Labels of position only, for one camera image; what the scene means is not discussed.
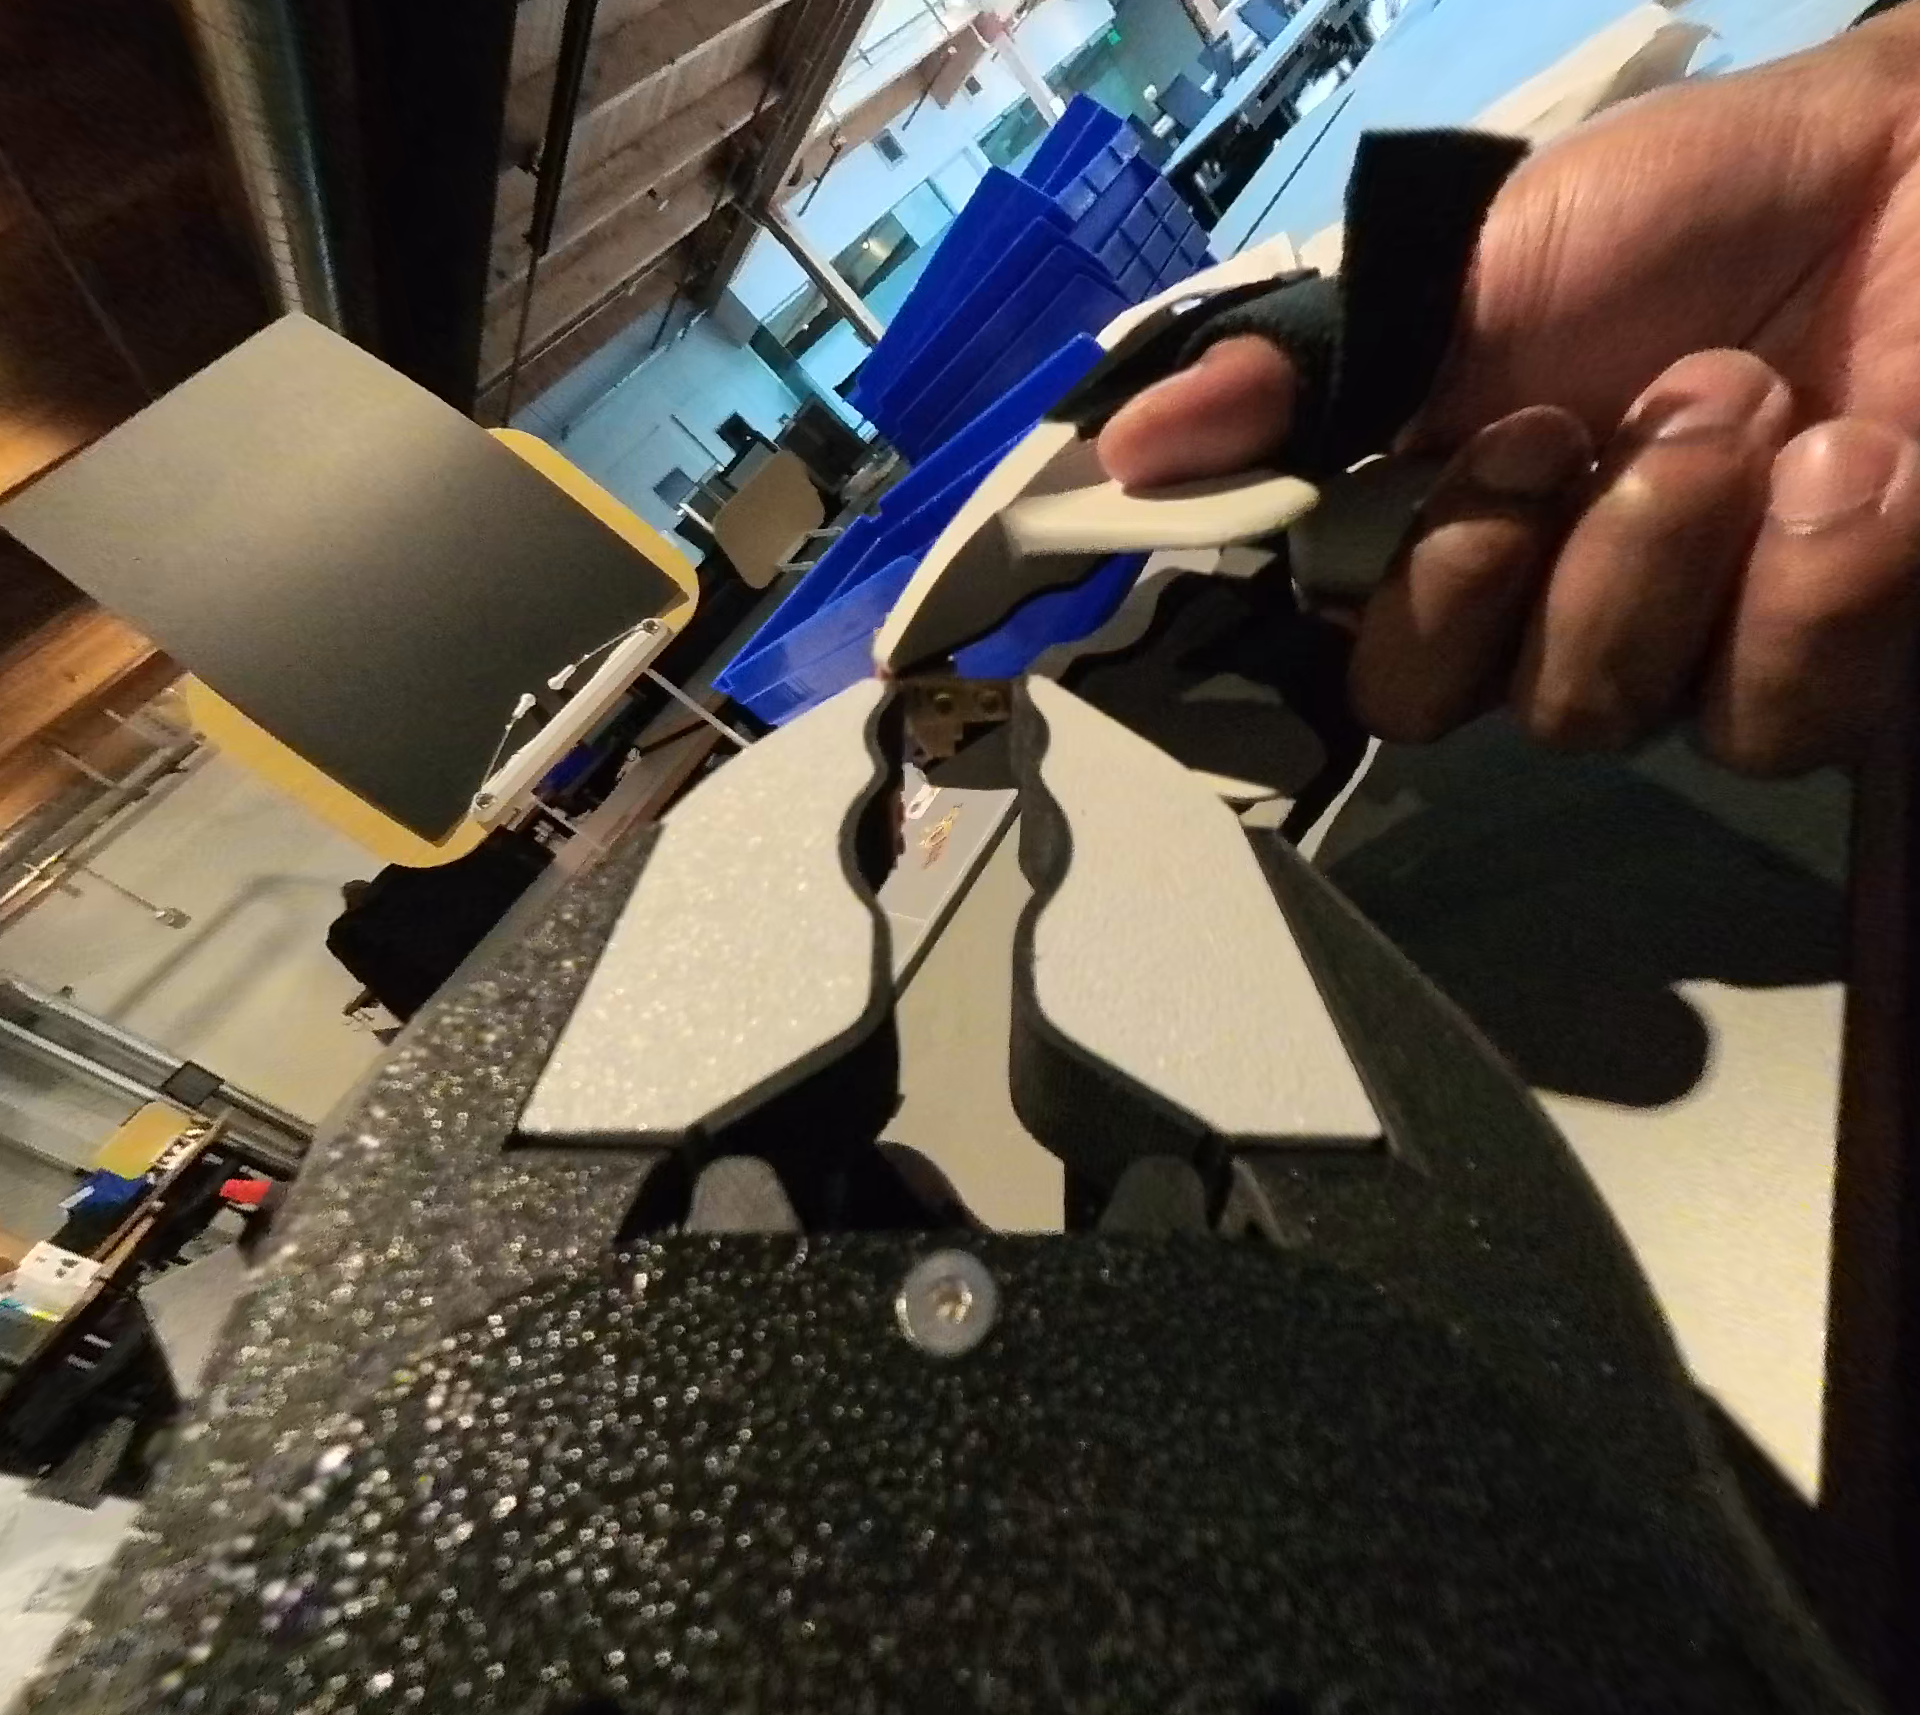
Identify blue plastic bin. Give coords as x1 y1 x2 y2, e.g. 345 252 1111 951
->
840 96 1217 464
714 336 1158 734

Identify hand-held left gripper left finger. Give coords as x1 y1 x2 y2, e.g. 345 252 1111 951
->
516 684 911 1153

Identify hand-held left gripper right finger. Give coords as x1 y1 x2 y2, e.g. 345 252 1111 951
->
1005 676 1388 1161

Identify grey desk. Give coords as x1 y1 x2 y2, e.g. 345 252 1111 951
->
870 0 1920 1507

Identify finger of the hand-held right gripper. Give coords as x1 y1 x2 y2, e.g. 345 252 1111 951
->
954 570 1208 698
870 468 1327 686

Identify black panel wooden rim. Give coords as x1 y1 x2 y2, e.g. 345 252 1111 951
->
0 312 704 871

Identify person's right hand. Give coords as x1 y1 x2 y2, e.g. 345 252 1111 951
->
1091 22 1920 778

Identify small yellow brick assembly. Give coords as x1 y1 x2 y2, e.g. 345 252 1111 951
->
897 672 991 764

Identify wide metal air duct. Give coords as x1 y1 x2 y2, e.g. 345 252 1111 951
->
136 0 347 322

